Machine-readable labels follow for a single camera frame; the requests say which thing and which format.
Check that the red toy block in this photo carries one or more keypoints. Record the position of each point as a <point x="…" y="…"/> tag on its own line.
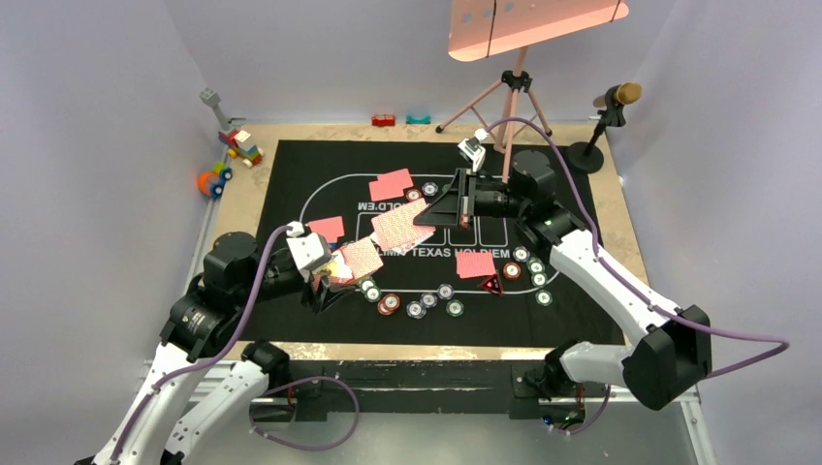
<point x="383" y="120"/>

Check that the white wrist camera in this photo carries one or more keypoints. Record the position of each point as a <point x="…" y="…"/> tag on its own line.
<point x="309" y="250"/>
<point x="472" y="150"/>

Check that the red playing card box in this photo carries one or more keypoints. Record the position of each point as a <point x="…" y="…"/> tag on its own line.
<point x="353" y="262"/>

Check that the orange toy wheel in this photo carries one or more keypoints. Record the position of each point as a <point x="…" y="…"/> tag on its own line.
<point x="212" y="183"/>

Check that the red triangular dealer button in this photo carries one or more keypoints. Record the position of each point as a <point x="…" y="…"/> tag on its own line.
<point x="492" y="285"/>

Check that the teal toy block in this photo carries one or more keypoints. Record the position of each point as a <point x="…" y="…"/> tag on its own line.
<point x="417" y="119"/>

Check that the red poker chip stack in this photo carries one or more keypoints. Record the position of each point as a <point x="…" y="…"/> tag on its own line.
<point x="388" y="304"/>

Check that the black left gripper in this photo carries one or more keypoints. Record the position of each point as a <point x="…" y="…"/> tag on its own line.
<point x="321" y="295"/>

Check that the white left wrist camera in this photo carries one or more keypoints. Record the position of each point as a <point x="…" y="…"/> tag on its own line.
<point x="309" y="250"/>

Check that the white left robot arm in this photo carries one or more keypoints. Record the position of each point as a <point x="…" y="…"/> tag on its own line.
<point x="161" y="427"/>

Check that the colourful toy block train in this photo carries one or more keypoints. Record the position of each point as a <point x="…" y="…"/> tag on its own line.
<point x="239" y="143"/>

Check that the gold microphone on stand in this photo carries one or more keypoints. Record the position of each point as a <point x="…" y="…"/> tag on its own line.
<point x="587" y="157"/>

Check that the black poker felt mat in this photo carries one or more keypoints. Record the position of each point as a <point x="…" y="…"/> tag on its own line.
<point x="318" y="179"/>

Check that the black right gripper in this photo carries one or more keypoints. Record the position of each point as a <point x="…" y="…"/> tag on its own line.
<point x="457" y="206"/>

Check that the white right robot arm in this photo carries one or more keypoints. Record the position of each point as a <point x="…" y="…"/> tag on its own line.
<point x="669" y="349"/>

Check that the pink music stand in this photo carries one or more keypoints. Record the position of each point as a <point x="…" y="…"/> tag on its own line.
<point x="482" y="29"/>

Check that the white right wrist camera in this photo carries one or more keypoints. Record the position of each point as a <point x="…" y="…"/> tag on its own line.
<point x="472" y="150"/>

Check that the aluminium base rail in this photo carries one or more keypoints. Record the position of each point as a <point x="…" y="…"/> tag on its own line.
<point x="403" y="387"/>

